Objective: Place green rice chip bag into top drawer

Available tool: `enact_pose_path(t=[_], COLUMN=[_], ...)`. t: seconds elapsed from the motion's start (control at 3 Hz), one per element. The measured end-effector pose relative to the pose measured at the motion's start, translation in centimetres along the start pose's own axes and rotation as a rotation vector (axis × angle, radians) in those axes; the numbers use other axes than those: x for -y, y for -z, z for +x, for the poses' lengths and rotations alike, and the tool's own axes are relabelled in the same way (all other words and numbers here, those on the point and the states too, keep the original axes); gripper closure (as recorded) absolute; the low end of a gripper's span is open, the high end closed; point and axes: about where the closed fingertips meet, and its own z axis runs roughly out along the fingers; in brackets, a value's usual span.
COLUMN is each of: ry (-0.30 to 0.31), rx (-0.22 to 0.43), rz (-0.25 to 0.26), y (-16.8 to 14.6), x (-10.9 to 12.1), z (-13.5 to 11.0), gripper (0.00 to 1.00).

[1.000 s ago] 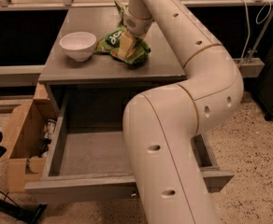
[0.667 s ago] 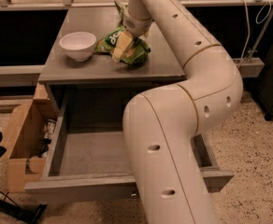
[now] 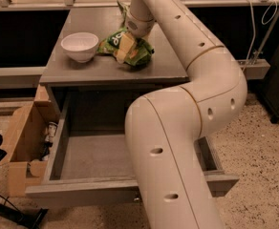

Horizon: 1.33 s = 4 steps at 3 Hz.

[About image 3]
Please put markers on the grey wooden cabinet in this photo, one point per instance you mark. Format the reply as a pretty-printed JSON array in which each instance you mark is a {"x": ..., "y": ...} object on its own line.
[{"x": 62, "y": 71}]

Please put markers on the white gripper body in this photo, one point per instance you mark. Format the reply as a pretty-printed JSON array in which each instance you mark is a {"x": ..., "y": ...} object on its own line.
[{"x": 139, "y": 27}]

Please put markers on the crumpled green snack bag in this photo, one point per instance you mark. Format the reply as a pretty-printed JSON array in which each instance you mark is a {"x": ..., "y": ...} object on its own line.
[{"x": 123, "y": 10}]

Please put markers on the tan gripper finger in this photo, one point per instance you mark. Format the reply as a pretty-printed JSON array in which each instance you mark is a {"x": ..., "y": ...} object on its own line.
[{"x": 127, "y": 43}]

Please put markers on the white ceramic bowl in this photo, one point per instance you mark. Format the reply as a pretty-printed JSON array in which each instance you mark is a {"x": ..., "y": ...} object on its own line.
[{"x": 80, "y": 46}]

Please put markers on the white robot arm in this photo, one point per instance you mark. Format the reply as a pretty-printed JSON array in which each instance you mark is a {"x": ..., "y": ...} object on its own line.
[{"x": 161, "y": 127}]

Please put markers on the white bottle in box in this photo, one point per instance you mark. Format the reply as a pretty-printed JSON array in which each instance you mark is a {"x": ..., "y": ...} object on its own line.
[{"x": 49, "y": 140}]

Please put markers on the grey open top drawer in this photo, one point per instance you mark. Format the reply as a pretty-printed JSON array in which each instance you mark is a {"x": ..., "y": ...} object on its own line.
[{"x": 90, "y": 163}]

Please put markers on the cardboard box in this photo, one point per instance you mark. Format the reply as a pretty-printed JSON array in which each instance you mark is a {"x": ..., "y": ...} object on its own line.
[{"x": 23, "y": 142}]

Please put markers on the green rice chip bag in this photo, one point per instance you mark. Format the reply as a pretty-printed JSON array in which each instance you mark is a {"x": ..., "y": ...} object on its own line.
[{"x": 140, "y": 55}]

